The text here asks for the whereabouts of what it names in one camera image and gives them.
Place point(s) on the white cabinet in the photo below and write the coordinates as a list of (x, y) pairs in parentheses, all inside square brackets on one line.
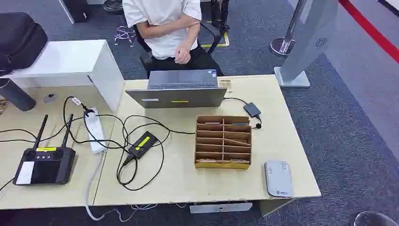
[(68, 60)]

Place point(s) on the round glass object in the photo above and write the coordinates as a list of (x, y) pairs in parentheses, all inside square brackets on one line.
[(372, 220)]

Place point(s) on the grey kiosk stand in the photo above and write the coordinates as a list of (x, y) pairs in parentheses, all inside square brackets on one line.
[(307, 37)]

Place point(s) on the person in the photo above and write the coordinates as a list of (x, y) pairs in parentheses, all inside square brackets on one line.
[(162, 18)]

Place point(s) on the white power strip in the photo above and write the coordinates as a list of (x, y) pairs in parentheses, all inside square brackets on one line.
[(95, 131)]

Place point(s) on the black box with white panel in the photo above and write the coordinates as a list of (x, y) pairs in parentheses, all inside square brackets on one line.
[(76, 9)]

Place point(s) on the wooden card box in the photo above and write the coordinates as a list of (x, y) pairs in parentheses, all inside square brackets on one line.
[(223, 143)]

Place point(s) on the person's left hand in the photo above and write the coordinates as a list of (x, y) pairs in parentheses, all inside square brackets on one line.
[(182, 55)]

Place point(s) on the black office chair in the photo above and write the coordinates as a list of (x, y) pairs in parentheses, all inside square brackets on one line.
[(146, 59)]

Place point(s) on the dark cylindrical bottle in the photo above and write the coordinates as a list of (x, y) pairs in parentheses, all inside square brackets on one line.
[(17, 95)]

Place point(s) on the black remote controller with antennas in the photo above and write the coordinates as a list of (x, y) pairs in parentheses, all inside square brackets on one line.
[(45, 167)]

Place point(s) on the small black hub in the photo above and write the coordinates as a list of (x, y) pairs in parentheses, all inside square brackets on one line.
[(252, 109)]

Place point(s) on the black backpack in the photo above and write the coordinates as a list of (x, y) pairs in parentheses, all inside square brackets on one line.
[(20, 40)]

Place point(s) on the grey laptop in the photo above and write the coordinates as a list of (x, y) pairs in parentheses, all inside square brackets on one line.
[(180, 97)]

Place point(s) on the blue-edged card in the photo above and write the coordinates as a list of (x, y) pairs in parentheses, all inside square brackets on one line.
[(240, 124)]

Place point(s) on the black plug with white tag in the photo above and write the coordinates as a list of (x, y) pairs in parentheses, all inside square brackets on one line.
[(81, 105)]

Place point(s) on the black power adapter yellow label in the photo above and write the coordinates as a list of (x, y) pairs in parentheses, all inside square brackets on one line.
[(142, 145)]

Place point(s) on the black shoe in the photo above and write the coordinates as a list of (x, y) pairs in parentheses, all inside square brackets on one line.
[(113, 5)]

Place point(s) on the desk leg panel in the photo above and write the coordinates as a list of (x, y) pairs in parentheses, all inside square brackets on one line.
[(274, 206)]

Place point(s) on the white card reader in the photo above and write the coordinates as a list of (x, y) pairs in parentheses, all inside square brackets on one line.
[(279, 179)]

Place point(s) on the black tripod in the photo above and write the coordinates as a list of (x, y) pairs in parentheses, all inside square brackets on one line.
[(219, 14)]

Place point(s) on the grey desk grommet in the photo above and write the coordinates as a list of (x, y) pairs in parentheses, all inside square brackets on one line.
[(49, 98)]

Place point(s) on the white under-desk bracket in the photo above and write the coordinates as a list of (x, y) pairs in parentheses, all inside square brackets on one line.
[(220, 207)]

